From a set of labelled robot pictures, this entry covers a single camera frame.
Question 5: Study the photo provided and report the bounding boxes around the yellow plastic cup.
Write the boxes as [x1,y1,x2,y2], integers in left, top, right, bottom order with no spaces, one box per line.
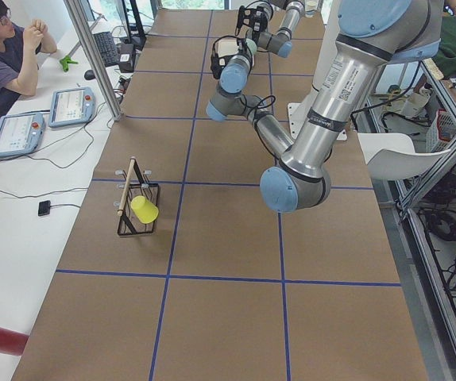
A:
[130,195,159,224]

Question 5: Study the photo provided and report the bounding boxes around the cream rabbit tray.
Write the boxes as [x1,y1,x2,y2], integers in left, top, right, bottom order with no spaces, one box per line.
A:
[218,39,251,68]

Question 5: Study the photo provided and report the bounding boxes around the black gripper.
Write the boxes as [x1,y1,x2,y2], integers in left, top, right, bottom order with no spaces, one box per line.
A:
[250,13,264,33]
[234,38,252,59]

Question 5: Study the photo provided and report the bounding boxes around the paper cup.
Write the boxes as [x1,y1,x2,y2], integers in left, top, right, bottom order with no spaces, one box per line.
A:
[304,0,318,17]

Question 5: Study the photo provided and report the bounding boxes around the seated person in blue shirt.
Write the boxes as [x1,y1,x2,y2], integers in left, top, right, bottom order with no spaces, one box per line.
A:
[0,1,57,118]

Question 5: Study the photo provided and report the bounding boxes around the black wire cup rack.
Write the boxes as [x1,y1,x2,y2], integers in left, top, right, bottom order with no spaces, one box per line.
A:
[114,164,160,237]

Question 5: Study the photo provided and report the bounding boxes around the black computer mouse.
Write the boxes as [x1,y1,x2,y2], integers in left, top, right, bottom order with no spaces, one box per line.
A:
[83,70,95,80]

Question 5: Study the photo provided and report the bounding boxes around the green clamp tool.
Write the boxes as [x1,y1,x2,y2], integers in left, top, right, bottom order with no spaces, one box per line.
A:
[60,56,78,72]

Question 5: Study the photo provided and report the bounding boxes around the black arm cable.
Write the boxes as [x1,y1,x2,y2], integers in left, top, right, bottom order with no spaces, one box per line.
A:
[242,94,280,167]

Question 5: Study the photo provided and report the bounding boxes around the small black device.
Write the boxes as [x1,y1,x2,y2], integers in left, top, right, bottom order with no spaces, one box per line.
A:
[37,200,52,217]

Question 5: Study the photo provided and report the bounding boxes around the pale green plastic cup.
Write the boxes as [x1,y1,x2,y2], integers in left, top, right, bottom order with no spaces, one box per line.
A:
[244,38,257,68]

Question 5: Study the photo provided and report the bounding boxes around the wooden rack handle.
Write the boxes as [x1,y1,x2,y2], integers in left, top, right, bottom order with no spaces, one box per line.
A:
[117,156,137,217]

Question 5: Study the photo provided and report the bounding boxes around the black keyboard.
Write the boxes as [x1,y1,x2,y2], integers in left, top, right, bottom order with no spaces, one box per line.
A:
[92,32,119,67]

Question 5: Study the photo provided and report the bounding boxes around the aluminium frame post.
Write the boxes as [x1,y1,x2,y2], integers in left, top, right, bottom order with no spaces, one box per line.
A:
[64,0,122,121]

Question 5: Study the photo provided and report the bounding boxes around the teach pendant near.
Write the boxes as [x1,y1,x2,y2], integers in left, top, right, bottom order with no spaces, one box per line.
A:
[0,112,45,159]

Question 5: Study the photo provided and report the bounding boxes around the teach pendant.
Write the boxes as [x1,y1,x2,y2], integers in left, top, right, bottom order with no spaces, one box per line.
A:
[48,87,95,128]
[0,112,45,159]

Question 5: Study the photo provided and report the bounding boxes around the black box on desk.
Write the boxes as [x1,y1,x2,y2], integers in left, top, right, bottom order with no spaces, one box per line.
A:
[118,44,136,73]

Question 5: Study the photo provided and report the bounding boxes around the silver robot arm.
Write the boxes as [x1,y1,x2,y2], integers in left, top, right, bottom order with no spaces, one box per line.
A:
[206,1,443,212]
[245,1,305,58]

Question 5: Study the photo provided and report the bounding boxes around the white chair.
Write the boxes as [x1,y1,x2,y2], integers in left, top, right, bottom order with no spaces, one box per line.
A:
[357,133,451,180]

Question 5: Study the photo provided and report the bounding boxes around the white plastic basket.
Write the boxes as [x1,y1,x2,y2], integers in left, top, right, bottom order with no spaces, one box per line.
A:
[426,110,456,152]

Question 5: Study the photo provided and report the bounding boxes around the teach pendant far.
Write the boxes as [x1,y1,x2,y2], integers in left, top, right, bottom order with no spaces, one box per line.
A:
[48,87,95,128]

